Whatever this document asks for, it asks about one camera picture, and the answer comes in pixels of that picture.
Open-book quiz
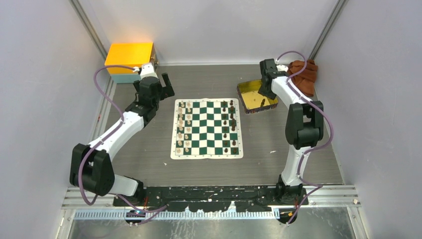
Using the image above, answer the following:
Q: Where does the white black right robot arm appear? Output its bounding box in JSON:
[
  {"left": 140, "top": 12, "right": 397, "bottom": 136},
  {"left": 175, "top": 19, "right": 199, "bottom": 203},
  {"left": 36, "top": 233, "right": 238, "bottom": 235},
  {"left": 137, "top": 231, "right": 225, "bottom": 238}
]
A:
[{"left": 258, "top": 59, "right": 324, "bottom": 205}]

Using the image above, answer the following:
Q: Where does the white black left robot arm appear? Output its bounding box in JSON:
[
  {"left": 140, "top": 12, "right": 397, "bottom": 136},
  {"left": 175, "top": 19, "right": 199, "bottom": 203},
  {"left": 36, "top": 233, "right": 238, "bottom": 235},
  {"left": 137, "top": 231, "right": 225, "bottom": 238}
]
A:
[{"left": 70, "top": 73, "right": 175, "bottom": 206}]

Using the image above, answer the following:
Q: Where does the green white chess mat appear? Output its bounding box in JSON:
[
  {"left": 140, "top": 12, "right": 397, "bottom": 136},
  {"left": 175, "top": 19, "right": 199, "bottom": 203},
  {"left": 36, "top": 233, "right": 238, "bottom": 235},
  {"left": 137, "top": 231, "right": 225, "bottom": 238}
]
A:
[{"left": 170, "top": 98, "right": 244, "bottom": 160}]

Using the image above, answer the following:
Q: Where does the gold metal tin tray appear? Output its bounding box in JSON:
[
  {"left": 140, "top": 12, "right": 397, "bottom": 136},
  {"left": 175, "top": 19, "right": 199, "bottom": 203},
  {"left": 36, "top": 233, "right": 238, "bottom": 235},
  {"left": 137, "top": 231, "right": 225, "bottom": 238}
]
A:
[{"left": 237, "top": 80, "right": 279, "bottom": 115}]

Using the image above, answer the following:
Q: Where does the brown crumpled cloth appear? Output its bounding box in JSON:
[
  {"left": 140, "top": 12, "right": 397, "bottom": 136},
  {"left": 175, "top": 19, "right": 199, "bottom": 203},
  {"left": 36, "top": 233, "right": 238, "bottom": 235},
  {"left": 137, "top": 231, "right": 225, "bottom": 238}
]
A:
[{"left": 287, "top": 59, "right": 318, "bottom": 97}]

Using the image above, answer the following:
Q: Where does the yellow and teal box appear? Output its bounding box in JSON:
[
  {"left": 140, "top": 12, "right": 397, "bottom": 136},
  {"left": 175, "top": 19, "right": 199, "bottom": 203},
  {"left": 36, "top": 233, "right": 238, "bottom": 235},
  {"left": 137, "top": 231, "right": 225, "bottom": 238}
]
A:
[{"left": 105, "top": 42, "right": 158, "bottom": 84}]

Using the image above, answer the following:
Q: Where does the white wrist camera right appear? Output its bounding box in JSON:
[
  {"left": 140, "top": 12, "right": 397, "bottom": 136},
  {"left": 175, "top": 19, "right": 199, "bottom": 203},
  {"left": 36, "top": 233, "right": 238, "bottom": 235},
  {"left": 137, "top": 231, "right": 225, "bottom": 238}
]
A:
[{"left": 276, "top": 64, "right": 289, "bottom": 72}]

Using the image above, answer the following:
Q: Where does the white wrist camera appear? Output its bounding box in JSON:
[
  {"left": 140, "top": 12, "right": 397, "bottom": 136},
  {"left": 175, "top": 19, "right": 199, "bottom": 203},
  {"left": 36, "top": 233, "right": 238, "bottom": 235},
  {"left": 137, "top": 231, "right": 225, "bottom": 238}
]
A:
[
  {"left": 276, "top": 64, "right": 289, "bottom": 72},
  {"left": 132, "top": 63, "right": 158, "bottom": 80}
]

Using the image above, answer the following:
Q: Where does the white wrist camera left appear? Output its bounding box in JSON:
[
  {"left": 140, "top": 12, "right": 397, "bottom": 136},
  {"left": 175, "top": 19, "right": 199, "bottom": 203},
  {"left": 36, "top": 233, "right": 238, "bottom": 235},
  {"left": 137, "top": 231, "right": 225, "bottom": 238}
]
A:
[{"left": 132, "top": 63, "right": 158, "bottom": 80}]

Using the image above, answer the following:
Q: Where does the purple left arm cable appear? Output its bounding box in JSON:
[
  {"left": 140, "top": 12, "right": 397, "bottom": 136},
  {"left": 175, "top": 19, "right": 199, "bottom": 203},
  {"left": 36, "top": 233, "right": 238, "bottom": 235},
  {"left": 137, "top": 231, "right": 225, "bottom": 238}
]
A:
[{"left": 78, "top": 65, "right": 169, "bottom": 226}]

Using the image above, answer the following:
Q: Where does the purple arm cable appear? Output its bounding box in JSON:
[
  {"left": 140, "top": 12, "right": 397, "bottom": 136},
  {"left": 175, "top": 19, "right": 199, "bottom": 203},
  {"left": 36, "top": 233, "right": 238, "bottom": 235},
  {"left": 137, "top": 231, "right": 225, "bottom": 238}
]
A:
[
  {"left": 276, "top": 50, "right": 334, "bottom": 225},
  {"left": 78, "top": 65, "right": 169, "bottom": 226}
]

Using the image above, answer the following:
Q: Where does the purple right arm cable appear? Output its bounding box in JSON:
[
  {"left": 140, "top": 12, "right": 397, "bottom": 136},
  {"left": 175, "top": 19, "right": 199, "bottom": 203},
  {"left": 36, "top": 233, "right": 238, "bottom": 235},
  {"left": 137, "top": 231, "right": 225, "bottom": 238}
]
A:
[{"left": 276, "top": 50, "right": 334, "bottom": 225}]

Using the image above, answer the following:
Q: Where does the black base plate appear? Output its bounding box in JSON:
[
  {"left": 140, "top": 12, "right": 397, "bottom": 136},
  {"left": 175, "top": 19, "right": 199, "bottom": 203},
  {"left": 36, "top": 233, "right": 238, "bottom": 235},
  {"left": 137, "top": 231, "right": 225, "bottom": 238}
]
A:
[{"left": 113, "top": 185, "right": 306, "bottom": 213}]

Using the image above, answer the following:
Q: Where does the aluminium frame rail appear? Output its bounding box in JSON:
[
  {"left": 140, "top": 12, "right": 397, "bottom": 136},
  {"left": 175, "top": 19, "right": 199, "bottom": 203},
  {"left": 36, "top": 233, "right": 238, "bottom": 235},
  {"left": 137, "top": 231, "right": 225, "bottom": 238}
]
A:
[{"left": 62, "top": 185, "right": 361, "bottom": 224}]

